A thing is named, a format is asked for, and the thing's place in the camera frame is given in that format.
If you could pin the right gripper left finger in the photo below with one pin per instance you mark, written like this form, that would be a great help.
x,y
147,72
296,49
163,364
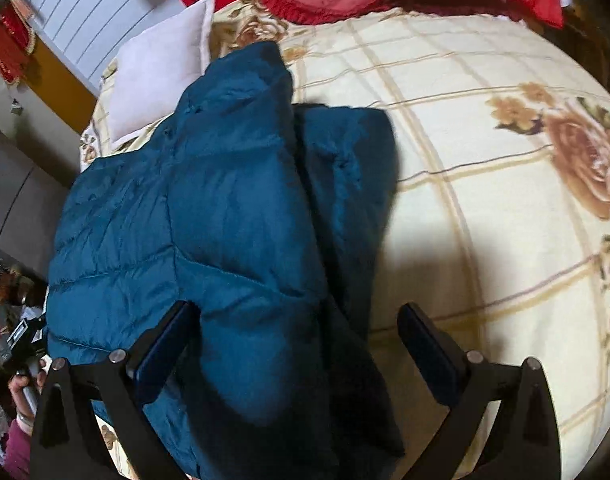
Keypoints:
x,y
67,442

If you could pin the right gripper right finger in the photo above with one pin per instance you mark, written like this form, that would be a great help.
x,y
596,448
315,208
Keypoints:
x,y
524,440

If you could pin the teal quilted down jacket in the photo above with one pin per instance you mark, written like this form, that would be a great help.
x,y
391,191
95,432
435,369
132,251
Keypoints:
x,y
268,216

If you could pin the person's left hand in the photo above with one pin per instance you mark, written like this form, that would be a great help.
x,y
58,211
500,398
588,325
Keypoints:
x,y
23,381

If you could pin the grey refrigerator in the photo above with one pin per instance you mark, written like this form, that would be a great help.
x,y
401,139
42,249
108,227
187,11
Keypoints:
x,y
31,202

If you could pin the floral cream bed quilt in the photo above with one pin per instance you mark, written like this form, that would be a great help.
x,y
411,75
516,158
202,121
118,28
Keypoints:
x,y
500,227

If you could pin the white pillow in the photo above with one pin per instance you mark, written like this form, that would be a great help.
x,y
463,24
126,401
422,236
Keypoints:
x,y
155,68

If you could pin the red hanging wall decoration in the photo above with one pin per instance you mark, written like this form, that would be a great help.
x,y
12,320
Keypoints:
x,y
17,42

